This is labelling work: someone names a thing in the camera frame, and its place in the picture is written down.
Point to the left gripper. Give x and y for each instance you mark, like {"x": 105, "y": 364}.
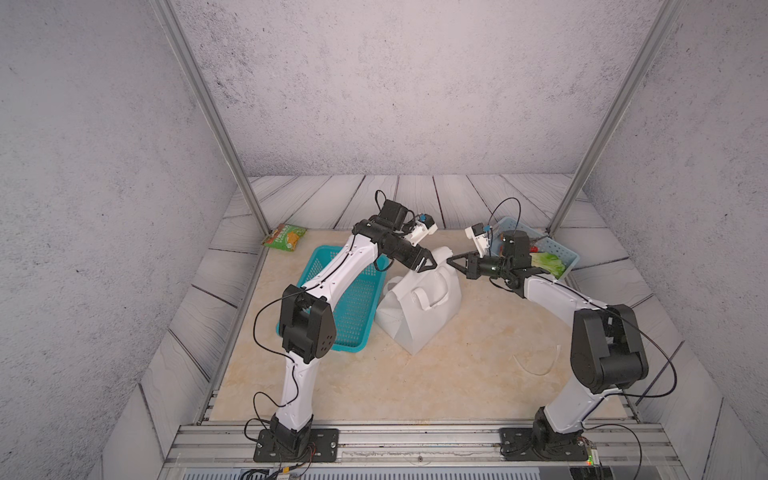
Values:
{"x": 412, "y": 261}

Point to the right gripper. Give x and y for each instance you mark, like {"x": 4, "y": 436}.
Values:
{"x": 472, "y": 264}

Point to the white insulated delivery bag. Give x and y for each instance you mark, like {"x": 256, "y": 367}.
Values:
{"x": 415, "y": 307}

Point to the teal plastic basket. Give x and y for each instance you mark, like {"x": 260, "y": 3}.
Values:
{"x": 354, "y": 300}

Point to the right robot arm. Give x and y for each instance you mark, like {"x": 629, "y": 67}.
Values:
{"x": 607, "y": 353}

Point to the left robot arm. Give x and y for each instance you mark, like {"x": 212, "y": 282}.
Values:
{"x": 294, "y": 410}

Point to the green lettuce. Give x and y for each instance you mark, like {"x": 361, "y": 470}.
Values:
{"x": 549, "y": 262}

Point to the light blue plastic basket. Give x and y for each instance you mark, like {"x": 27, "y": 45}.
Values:
{"x": 539, "y": 240}

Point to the green snack packet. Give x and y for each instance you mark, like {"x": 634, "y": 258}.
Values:
{"x": 284, "y": 237}

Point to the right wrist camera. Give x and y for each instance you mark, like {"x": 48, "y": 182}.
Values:
{"x": 481, "y": 235}

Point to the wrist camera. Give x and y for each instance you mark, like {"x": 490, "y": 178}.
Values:
{"x": 419, "y": 228}
{"x": 481, "y": 235}

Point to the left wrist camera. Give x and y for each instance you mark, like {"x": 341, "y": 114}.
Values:
{"x": 419, "y": 228}

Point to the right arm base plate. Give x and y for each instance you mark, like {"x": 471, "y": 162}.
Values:
{"x": 529, "y": 444}

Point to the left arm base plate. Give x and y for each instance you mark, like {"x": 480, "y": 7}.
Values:
{"x": 318, "y": 445}

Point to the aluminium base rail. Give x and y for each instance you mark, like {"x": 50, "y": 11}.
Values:
{"x": 420, "y": 444}

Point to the right aluminium frame post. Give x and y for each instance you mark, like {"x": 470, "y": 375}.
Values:
{"x": 654, "y": 40}

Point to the aluminium frame post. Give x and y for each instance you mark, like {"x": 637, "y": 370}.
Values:
{"x": 169, "y": 21}
{"x": 654, "y": 40}

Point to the left aluminium frame post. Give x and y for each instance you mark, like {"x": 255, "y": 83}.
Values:
{"x": 169, "y": 21}

